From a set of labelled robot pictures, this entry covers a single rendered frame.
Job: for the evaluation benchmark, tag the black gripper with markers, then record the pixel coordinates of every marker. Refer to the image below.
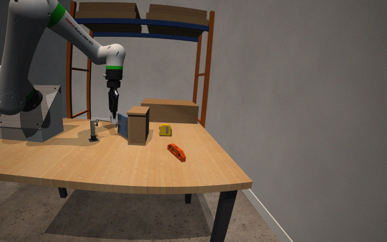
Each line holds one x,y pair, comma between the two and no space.
113,99

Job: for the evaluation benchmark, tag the orange torpedo level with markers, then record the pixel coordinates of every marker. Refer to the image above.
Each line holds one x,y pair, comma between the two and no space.
177,152

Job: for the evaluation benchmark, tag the yellow tape measure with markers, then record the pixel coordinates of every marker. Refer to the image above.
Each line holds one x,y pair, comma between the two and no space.
165,130

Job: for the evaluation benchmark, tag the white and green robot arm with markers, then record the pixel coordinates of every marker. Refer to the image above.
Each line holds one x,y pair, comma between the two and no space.
27,20

